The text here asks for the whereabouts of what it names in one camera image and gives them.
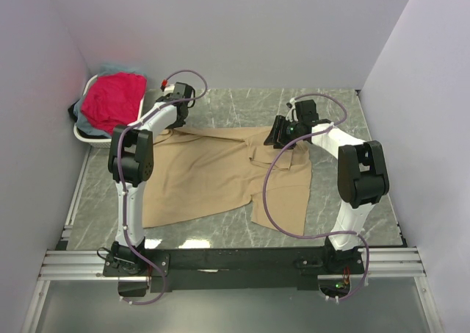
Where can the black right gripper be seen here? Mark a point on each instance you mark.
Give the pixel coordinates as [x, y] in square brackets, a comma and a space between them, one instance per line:
[280, 124]

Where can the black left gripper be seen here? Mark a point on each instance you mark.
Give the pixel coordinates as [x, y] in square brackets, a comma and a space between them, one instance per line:
[176, 125]

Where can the beige t shirt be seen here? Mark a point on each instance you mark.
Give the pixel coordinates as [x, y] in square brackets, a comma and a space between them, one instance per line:
[203, 172]

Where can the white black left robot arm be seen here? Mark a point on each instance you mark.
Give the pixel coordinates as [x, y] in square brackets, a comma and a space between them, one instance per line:
[130, 163]

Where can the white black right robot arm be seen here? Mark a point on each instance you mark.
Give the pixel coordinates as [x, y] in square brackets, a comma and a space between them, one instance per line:
[362, 176]

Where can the red t shirt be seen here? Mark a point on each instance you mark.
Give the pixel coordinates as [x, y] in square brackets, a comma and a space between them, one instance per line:
[114, 100]

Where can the white perforated laundry basket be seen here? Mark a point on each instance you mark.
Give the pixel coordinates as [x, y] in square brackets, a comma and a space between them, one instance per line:
[99, 138]

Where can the grey blue t shirt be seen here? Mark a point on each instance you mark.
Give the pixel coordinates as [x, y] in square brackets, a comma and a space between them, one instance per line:
[88, 125]

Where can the black garment in basket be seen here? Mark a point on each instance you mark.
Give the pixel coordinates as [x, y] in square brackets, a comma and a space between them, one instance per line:
[81, 133]

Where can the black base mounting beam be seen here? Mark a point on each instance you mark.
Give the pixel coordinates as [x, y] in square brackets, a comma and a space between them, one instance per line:
[237, 268]

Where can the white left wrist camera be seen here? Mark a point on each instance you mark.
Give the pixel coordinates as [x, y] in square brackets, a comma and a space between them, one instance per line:
[166, 87]

